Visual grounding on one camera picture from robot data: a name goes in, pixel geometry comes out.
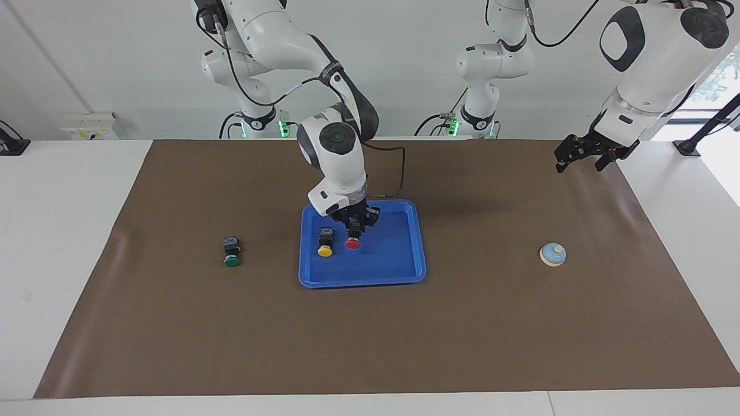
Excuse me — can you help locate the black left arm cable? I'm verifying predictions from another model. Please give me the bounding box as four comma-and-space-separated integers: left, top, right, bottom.
523, 0, 602, 48

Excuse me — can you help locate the black table clamp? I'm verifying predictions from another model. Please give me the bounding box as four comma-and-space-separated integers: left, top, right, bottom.
0, 120, 31, 155

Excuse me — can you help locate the white wall socket box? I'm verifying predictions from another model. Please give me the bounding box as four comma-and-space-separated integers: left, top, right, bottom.
62, 112, 120, 141

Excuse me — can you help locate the light blue desk bell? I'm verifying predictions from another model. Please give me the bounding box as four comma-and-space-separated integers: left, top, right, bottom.
539, 243, 567, 268

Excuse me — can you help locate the black stand with pole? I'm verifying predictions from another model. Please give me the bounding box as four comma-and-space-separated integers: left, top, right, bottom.
674, 92, 740, 157

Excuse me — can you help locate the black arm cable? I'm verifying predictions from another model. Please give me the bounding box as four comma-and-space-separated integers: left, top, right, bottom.
523, 0, 602, 48
364, 142, 405, 200

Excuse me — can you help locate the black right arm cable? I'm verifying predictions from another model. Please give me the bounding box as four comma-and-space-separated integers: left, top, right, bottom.
364, 142, 405, 200

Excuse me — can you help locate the blue plastic tray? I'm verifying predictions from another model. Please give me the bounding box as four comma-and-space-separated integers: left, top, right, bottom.
298, 199, 427, 289

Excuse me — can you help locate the black base cable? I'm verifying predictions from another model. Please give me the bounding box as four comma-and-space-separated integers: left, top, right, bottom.
415, 87, 469, 138
219, 112, 246, 139

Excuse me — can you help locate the brown table mat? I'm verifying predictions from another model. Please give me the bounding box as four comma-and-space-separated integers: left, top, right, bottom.
34, 138, 740, 399

